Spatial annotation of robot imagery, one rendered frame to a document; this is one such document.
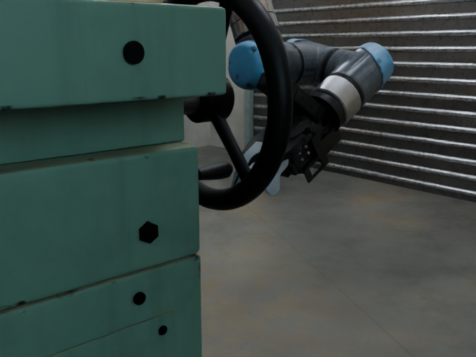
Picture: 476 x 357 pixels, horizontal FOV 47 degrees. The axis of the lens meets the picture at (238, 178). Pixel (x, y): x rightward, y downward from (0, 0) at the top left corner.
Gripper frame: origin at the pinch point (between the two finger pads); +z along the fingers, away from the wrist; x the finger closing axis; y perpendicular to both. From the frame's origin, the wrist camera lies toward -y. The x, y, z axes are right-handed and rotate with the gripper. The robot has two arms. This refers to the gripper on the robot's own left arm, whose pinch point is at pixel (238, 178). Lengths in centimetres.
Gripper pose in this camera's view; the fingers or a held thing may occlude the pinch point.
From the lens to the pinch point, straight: 76.9
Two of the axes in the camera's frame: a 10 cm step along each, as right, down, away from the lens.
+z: -6.6, 6.2, -4.3
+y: 3.9, 7.6, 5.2
